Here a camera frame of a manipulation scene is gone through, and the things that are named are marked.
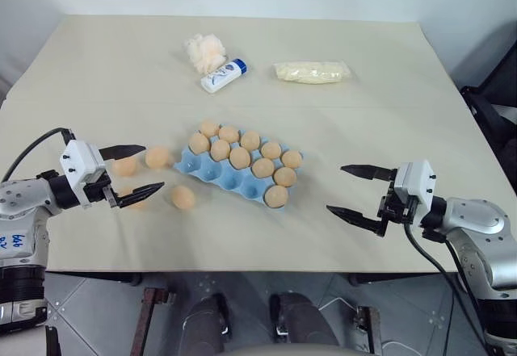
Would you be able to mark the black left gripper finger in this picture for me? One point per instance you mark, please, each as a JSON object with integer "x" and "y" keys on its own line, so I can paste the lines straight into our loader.
{"x": 139, "y": 194}
{"x": 121, "y": 150}

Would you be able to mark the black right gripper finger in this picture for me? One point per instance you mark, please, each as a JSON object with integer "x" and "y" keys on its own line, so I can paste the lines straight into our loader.
{"x": 369, "y": 172}
{"x": 359, "y": 219}

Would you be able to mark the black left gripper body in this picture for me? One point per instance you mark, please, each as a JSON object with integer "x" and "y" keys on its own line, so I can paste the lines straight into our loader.
{"x": 97, "y": 191}

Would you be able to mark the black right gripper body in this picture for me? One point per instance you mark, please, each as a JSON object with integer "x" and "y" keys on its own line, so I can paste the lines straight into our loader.
{"x": 393, "y": 207}

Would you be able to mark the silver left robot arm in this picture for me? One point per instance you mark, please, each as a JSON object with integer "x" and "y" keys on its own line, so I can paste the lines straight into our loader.
{"x": 24, "y": 204}

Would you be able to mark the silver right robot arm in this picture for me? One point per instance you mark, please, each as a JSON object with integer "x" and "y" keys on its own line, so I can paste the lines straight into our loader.
{"x": 476, "y": 227}

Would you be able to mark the blue egg tray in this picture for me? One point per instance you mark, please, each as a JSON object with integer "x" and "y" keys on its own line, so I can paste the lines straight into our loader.
{"x": 218, "y": 178}

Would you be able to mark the tan egg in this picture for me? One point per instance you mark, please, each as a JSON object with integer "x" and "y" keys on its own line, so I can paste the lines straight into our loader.
{"x": 240, "y": 157}
{"x": 276, "y": 196}
{"x": 263, "y": 167}
{"x": 128, "y": 191}
{"x": 285, "y": 176}
{"x": 250, "y": 140}
{"x": 124, "y": 166}
{"x": 157, "y": 157}
{"x": 209, "y": 128}
{"x": 199, "y": 143}
{"x": 270, "y": 150}
{"x": 220, "y": 149}
{"x": 228, "y": 134}
{"x": 182, "y": 197}
{"x": 291, "y": 159}

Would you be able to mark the dark rounded robot leg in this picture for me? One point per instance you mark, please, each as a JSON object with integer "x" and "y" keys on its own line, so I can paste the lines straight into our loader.
{"x": 206, "y": 323}
{"x": 303, "y": 319}

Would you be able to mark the clear bag of yellow contents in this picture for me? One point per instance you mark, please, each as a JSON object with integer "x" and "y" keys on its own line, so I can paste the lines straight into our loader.
{"x": 309, "y": 72}

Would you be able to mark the white bottle with blue cap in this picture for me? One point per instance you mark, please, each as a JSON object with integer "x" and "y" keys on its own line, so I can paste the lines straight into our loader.
{"x": 222, "y": 75}

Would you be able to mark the white and peach mesh puff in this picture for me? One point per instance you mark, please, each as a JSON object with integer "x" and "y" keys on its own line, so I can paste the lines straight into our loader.
{"x": 204, "y": 51}

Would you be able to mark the black chair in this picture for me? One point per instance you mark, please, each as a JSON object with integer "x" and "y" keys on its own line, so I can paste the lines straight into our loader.
{"x": 490, "y": 105}

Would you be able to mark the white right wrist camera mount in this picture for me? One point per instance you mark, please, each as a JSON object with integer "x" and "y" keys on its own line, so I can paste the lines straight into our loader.
{"x": 416, "y": 180}

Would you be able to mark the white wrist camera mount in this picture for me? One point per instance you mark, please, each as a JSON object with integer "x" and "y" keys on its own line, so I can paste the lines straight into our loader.
{"x": 81, "y": 158}
{"x": 416, "y": 180}

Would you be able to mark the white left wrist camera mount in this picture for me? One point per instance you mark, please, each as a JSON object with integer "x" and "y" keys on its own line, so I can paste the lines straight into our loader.
{"x": 81, "y": 158}

